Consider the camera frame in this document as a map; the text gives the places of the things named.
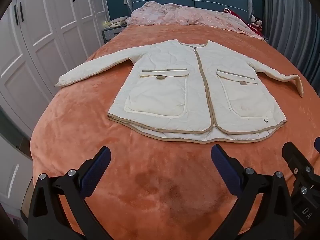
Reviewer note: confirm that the grey blue curtain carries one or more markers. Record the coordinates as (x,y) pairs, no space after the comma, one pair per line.
(290,25)

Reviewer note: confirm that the white panelled wardrobe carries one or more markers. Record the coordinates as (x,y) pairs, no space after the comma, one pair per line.
(42,37)

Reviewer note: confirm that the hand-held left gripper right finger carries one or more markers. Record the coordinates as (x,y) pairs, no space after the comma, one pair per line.
(224,169)

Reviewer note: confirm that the plush toys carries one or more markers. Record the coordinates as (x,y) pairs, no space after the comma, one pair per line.
(256,21)

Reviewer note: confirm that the cream quilted jacket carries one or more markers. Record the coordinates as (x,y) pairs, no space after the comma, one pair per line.
(172,90)

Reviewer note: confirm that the beige cloth bundle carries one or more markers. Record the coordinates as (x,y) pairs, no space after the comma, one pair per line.
(117,21)

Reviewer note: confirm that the orange fleece blanket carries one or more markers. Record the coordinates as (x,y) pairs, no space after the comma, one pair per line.
(150,180)

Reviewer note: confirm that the red cloth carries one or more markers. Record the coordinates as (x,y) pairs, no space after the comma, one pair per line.
(232,13)

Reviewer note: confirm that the white cabinet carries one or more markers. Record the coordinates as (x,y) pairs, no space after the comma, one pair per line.
(12,170)

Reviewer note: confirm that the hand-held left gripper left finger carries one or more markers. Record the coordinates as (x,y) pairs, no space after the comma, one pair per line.
(97,170)

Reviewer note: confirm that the grey nightstand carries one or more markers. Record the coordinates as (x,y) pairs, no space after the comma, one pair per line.
(112,33)

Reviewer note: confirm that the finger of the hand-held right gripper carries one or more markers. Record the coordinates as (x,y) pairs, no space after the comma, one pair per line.
(318,145)
(297,157)

